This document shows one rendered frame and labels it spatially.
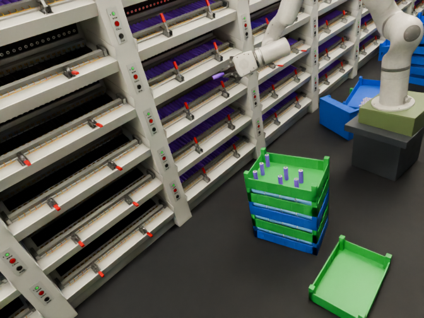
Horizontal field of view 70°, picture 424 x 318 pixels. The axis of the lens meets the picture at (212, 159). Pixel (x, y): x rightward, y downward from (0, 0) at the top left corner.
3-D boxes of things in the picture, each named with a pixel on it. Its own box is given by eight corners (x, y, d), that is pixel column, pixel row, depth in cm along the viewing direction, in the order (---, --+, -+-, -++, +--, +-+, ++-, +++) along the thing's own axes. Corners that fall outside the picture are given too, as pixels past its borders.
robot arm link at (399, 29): (403, 60, 149) (409, 8, 136) (423, 72, 133) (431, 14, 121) (376, 66, 151) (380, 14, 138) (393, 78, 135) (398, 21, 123)
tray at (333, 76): (351, 70, 271) (357, 56, 260) (316, 99, 239) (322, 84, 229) (330, 61, 279) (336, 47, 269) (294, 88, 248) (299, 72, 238)
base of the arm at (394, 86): (421, 98, 152) (427, 62, 142) (402, 115, 143) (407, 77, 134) (383, 93, 166) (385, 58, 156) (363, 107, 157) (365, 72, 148)
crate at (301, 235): (329, 211, 143) (329, 199, 139) (317, 244, 130) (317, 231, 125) (268, 198, 158) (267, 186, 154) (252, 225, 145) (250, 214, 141)
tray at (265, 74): (309, 52, 212) (313, 39, 205) (256, 86, 181) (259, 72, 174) (285, 41, 221) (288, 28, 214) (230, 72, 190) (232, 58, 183)
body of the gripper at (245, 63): (253, 47, 141) (231, 57, 142) (262, 68, 143) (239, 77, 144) (253, 49, 148) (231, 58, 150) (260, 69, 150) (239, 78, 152)
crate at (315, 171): (329, 171, 130) (329, 156, 125) (316, 202, 117) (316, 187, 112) (264, 161, 145) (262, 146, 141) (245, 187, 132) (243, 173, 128)
